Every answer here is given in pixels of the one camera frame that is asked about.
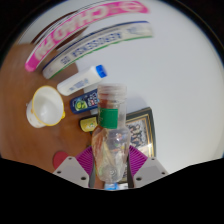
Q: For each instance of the white mug with yellow rim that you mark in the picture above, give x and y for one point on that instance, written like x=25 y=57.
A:
x=45 y=106

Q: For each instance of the framed group photo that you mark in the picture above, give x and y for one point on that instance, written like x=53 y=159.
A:
x=143 y=130

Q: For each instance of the white bottle with blue cap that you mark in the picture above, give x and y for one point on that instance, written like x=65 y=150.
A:
x=80 y=81

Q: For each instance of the flat round red coaster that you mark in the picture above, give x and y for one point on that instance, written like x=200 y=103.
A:
x=59 y=160

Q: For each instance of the white and green cylindrical tube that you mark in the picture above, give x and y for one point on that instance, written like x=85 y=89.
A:
x=96 y=43

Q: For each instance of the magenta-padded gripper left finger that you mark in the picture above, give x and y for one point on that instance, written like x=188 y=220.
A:
x=72 y=169

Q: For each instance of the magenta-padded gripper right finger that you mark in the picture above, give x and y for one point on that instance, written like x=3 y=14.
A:
x=149 y=169

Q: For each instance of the clear bottle with green label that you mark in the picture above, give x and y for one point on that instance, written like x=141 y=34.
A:
x=110 y=146

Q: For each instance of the dark blue pump bottle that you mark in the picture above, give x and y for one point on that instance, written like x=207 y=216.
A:
x=83 y=102

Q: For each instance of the pink cylindrical tube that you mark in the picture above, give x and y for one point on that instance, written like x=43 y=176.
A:
x=80 y=23

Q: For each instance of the brown bottle with yellow label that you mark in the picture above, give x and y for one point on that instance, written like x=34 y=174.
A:
x=88 y=124

